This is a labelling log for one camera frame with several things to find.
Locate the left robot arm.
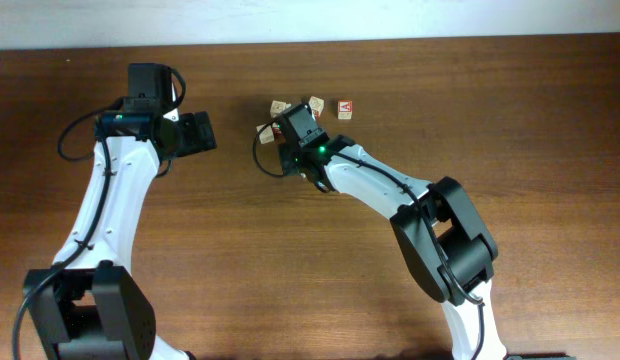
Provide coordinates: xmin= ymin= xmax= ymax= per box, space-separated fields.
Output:
xmin=11 ymin=63 xmax=216 ymax=359

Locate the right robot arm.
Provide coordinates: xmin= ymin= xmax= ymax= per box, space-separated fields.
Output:
xmin=274 ymin=103 xmax=507 ymax=359

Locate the wooden block leaf picture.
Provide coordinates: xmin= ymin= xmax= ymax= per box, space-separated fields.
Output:
xmin=271 ymin=123 xmax=284 ymax=142

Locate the wooden block far left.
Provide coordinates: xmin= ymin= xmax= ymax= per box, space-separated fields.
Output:
xmin=256 ymin=124 xmax=275 ymax=144

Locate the wooden block red side top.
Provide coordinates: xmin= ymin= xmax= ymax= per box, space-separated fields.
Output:
xmin=308 ymin=96 xmax=325 ymax=119

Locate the wooden block top left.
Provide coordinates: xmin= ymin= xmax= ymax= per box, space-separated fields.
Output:
xmin=270 ymin=100 xmax=291 ymax=118

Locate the wooden block red letter A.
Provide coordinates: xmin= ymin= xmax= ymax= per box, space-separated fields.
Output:
xmin=337 ymin=100 xmax=353 ymax=120

